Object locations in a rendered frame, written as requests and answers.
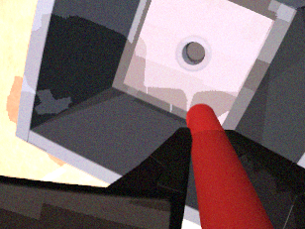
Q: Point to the white square plate with hole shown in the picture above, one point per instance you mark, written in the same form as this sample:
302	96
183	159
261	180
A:
232	37

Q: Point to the dark grey open box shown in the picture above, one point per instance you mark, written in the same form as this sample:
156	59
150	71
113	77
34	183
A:
75	105

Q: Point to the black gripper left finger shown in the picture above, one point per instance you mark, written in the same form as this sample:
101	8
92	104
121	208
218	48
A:
150	197

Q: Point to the red peg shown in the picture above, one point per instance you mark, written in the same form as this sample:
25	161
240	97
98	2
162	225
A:
226	197

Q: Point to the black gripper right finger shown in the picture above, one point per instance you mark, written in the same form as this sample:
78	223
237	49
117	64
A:
279	183

